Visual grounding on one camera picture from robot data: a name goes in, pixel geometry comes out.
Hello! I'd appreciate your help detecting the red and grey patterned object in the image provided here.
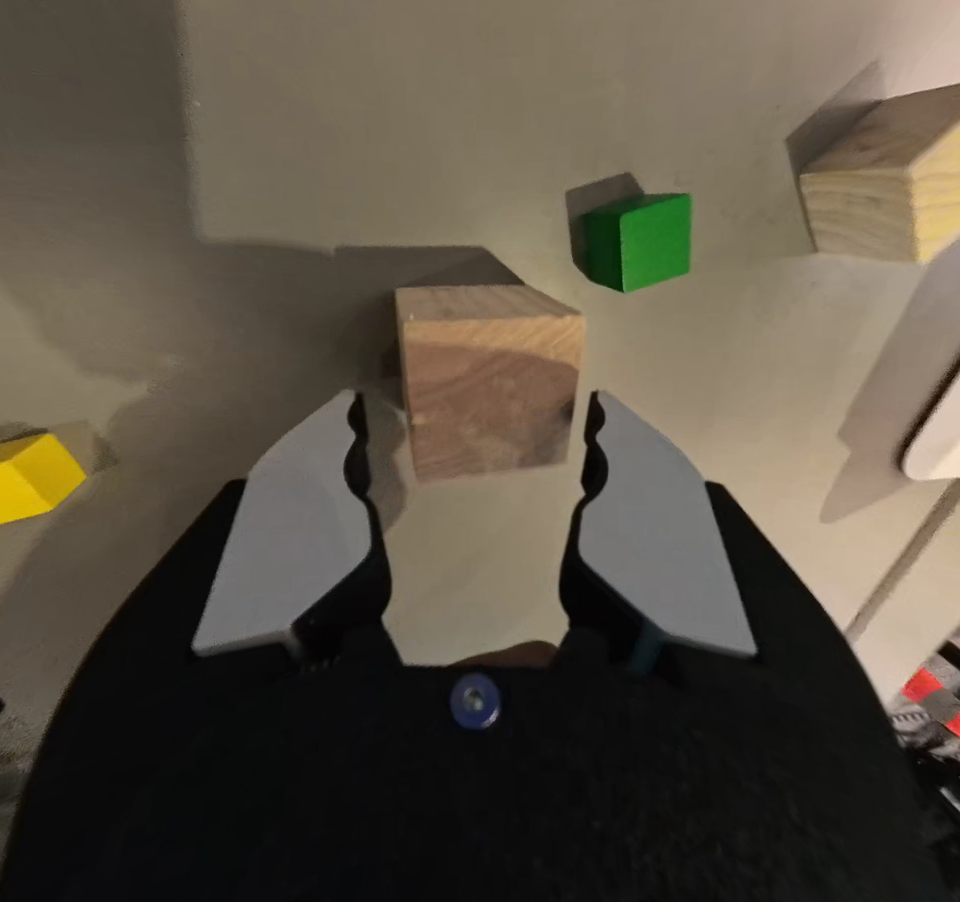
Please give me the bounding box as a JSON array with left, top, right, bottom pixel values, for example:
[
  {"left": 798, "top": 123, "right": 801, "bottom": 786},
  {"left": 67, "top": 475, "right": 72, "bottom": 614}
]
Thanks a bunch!
[{"left": 887, "top": 639, "right": 960, "bottom": 771}]

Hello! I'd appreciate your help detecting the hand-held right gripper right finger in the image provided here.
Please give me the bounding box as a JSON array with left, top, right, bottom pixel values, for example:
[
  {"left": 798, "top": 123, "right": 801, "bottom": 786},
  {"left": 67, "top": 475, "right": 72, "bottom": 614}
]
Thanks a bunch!
[{"left": 558, "top": 389, "right": 759, "bottom": 672}]

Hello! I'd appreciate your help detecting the white lamp base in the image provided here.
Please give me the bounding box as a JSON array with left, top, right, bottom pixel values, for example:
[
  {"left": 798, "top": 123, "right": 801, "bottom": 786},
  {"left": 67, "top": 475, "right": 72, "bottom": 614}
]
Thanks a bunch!
[{"left": 895, "top": 362, "right": 960, "bottom": 483}]

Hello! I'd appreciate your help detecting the medium wooden cube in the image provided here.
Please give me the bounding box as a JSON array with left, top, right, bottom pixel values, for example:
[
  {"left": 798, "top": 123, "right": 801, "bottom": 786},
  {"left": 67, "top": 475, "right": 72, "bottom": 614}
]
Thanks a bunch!
[{"left": 394, "top": 284, "right": 587, "bottom": 484}]

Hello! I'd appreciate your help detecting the large wooden cube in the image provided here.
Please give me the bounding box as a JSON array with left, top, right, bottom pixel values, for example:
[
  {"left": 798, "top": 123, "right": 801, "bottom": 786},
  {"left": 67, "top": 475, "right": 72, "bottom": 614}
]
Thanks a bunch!
[{"left": 796, "top": 83, "right": 960, "bottom": 265}]

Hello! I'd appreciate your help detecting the green wooden cube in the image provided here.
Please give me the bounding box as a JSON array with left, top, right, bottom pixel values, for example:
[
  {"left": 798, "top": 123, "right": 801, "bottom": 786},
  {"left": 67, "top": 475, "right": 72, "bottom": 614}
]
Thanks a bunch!
[{"left": 571, "top": 193, "right": 693, "bottom": 294}]

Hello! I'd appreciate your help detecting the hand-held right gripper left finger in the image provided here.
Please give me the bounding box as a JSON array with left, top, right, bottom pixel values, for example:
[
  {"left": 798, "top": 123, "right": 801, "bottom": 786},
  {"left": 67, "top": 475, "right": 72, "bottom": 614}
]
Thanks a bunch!
[{"left": 190, "top": 389, "right": 393, "bottom": 664}]

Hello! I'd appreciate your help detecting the yellow wooden cube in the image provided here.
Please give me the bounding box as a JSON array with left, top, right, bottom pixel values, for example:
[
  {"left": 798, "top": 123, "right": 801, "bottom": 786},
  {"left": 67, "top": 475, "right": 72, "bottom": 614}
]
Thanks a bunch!
[{"left": 0, "top": 432, "right": 89, "bottom": 526}]

